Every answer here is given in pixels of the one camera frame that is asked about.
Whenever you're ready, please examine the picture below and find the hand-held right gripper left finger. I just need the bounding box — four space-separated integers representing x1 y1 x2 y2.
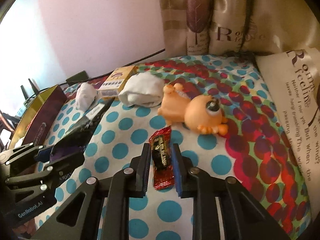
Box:
30 144 152 240

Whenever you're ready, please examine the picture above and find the black router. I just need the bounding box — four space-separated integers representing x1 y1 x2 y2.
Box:
20 79 42 100

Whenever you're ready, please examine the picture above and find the wide white sock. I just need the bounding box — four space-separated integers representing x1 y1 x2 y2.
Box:
118 74 165 108

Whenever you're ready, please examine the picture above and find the black and purple packet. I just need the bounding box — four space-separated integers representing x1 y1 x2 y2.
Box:
50 98 114 155

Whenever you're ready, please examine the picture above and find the black adapter cable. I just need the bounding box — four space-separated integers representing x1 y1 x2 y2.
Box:
87 49 166 78

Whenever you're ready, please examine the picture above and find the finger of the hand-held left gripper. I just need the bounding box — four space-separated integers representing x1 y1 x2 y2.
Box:
0 142 54 165
5 152 85 193

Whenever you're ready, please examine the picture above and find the red candy wrapper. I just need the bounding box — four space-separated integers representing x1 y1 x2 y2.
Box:
149 127 177 192

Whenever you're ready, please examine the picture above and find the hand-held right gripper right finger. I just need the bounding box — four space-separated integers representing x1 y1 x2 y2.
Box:
171 144 292 240

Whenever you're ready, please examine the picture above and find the orange toy animal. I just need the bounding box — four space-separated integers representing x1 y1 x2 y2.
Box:
157 83 228 136

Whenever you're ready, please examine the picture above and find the small white sock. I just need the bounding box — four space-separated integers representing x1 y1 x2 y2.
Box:
76 83 97 110

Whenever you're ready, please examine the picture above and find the polka dot tablecloth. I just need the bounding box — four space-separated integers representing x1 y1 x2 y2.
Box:
32 54 313 240

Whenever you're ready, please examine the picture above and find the yellow medicine box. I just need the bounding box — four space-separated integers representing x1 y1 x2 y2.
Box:
97 65 138 98

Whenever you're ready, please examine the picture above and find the black power adapter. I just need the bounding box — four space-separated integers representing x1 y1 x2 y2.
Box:
66 71 90 84

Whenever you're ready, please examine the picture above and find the gold tin box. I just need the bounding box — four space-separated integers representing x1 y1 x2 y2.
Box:
7 84 68 150

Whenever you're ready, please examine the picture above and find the beige leaf print curtain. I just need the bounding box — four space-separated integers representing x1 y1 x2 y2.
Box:
157 0 320 180

